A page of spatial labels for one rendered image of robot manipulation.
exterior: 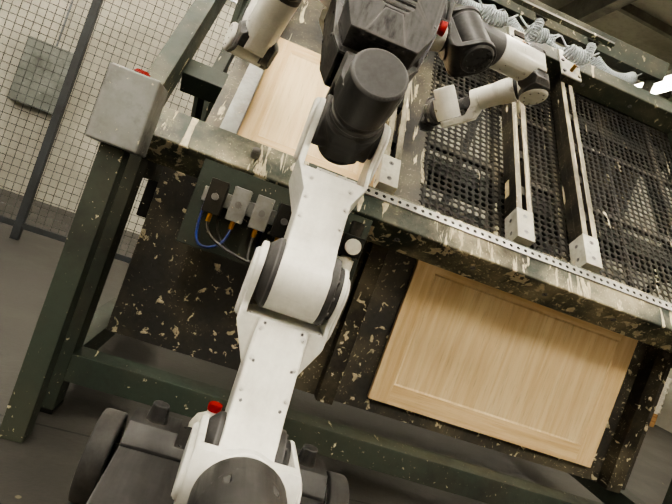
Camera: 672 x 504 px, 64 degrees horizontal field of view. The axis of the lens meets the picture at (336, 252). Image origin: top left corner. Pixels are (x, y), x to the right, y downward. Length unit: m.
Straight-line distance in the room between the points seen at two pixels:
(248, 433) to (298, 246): 0.35
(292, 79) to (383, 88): 0.92
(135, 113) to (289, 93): 0.64
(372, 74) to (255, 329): 0.52
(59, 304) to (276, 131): 0.78
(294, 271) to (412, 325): 0.93
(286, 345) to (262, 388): 0.09
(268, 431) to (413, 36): 0.83
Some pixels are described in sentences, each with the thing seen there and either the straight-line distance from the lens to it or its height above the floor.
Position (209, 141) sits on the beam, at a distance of 1.56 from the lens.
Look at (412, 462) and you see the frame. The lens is 1.79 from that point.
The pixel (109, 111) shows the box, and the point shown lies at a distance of 1.39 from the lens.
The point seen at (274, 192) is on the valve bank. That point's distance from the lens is 1.52.
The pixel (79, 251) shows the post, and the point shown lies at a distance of 1.42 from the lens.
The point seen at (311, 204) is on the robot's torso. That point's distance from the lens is 1.09.
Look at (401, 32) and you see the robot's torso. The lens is 1.20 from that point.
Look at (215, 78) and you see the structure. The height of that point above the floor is 1.08.
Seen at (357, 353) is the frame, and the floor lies 0.38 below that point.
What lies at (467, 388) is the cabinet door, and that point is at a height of 0.39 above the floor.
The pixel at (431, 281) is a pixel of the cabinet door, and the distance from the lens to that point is 1.88.
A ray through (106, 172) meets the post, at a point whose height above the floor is 0.69.
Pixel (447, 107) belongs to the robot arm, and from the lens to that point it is 1.73.
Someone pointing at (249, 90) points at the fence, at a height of 1.07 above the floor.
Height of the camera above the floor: 0.72
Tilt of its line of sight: 1 degrees down
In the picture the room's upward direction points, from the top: 20 degrees clockwise
